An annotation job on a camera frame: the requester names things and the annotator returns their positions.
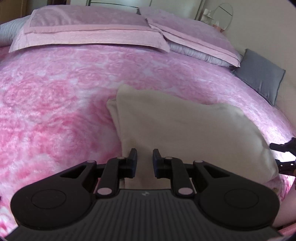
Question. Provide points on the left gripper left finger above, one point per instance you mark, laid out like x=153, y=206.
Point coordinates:
x=113, y=171

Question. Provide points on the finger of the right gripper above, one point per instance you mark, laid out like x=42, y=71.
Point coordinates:
x=286, y=168
x=287, y=147

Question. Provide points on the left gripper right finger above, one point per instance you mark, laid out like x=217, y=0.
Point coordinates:
x=173, y=169

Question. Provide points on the cream white garment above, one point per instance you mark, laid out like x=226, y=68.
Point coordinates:
x=220, y=134

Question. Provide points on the blue grey square cushion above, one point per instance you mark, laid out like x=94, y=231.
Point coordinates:
x=261, y=75

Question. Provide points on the pink floral bed blanket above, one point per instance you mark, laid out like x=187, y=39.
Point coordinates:
x=54, y=114

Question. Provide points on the pink pillow near headboard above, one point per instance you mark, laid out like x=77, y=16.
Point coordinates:
x=191, y=33

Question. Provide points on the oval vanity mirror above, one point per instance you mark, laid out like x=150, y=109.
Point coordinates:
x=222, y=16

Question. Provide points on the pink pillow far side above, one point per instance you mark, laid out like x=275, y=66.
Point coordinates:
x=79, y=25

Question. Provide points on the white wardrobe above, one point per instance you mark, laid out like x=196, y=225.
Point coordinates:
x=183, y=8

